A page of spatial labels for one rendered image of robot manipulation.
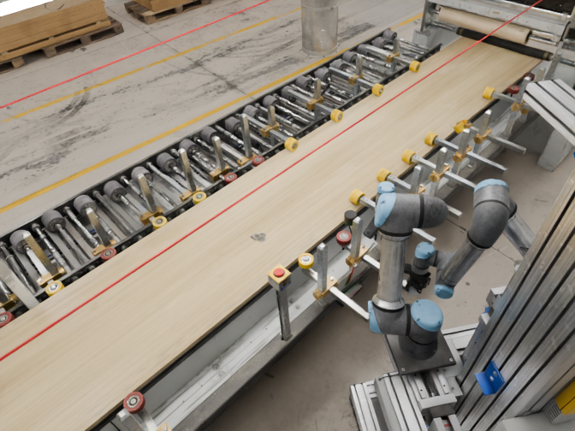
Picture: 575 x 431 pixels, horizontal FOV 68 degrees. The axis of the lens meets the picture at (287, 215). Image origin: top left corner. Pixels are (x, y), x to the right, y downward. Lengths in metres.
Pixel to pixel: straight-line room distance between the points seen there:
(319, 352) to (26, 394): 1.65
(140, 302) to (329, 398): 1.29
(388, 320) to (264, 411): 1.38
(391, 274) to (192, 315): 0.99
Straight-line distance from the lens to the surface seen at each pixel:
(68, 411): 2.07
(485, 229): 1.60
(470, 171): 3.14
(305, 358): 2.90
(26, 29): 7.21
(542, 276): 1.24
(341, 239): 2.26
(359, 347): 2.94
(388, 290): 1.55
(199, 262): 2.25
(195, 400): 2.20
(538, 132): 4.57
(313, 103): 3.18
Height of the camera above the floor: 2.62
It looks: 46 degrees down
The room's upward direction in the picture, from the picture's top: 4 degrees counter-clockwise
